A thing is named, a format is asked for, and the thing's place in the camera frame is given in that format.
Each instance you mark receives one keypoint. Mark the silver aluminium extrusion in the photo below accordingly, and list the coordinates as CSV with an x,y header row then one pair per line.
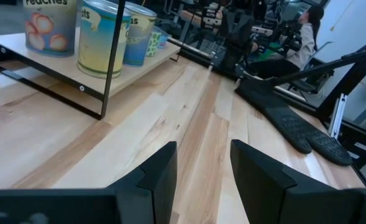
x,y
338,115

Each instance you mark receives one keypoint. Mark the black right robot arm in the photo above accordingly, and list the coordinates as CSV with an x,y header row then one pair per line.
x,y
237,59

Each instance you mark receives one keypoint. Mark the white green-dotted can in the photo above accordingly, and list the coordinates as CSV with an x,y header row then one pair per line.
x,y
153,43

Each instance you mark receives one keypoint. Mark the short salmon can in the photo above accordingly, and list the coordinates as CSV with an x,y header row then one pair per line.
x,y
164,39

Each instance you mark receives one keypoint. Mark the person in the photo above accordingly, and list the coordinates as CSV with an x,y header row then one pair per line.
x,y
304,43

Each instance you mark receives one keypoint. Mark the blue peas can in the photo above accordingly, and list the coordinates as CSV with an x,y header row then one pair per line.
x,y
139,37

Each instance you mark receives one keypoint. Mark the black office chair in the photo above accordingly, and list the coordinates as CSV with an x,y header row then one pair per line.
x,y
310,82

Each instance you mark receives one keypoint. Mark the black oven mitt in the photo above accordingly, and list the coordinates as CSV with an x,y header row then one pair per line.
x,y
295,130

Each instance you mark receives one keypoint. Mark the black-framed wooden shelf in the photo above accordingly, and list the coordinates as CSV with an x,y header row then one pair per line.
x,y
61,67

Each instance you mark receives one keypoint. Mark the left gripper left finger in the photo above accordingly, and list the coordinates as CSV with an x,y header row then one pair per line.
x,y
152,193

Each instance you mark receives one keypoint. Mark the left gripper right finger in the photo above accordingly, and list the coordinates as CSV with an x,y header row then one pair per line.
x,y
264,193

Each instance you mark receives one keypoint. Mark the grey-blue peaches can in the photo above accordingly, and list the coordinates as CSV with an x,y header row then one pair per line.
x,y
50,31

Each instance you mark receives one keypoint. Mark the yellow blue carrots can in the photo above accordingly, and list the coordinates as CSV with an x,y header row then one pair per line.
x,y
100,40

